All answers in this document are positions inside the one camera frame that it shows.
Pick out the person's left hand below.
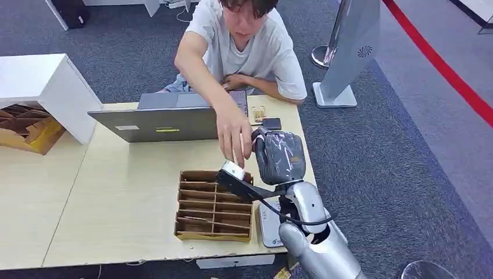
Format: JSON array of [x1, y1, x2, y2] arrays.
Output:
[[221, 73, 246, 92]]

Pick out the person's right hand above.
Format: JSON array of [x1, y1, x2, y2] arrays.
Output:
[[215, 109, 254, 169]]

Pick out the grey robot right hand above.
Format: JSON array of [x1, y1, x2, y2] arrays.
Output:
[[251, 127, 308, 187]]

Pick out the small black phone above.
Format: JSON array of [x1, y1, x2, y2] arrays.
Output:
[[261, 117, 283, 131]]

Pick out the person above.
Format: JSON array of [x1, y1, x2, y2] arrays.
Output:
[[159, 0, 309, 169]]

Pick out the white flat device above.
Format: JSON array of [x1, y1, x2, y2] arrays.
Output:
[[256, 199, 294, 249]]

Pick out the grey laptop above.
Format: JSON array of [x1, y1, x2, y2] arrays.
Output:
[[87, 89, 249, 144]]

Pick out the wooden card box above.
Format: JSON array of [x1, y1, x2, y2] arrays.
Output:
[[173, 170, 255, 243]]

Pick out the white bar under desk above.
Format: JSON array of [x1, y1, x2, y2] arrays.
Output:
[[195, 254, 276, 270]]

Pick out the grey kiosk stand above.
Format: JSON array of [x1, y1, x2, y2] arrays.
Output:
[[312, 0, 381, 109]]

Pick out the black case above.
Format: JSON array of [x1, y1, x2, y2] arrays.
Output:
[[51, 0, 91, 30]]

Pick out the round shiny base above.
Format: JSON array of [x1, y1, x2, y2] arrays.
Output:
[[400, 260, 457, 279]]

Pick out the red barrier belt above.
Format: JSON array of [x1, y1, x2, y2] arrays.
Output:
[[381, 0, 493, 130]]

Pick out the white table leg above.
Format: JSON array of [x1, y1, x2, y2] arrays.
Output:
[[44, 0, 70, 31]]

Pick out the white cabinet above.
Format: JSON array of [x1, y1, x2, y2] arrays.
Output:
[[0, 53, 104, 146]]

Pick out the brown cardboard pieces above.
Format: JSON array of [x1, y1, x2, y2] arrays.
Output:
[[0, 103, 67, 156]]

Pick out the white furniture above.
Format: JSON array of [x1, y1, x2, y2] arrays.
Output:
[[448, 0, 493, 35]]

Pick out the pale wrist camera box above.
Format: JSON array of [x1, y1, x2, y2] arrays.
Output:
[[221, 160, 247, 181]]

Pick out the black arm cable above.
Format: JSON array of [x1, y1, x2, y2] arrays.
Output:
[[257, 197, 333, 227]]

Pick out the white cable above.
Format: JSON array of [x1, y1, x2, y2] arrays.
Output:
[[175, 5, 194, 24]]

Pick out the chrome stanchion post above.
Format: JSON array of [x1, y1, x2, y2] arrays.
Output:
[[310, 0, 352, 70]]

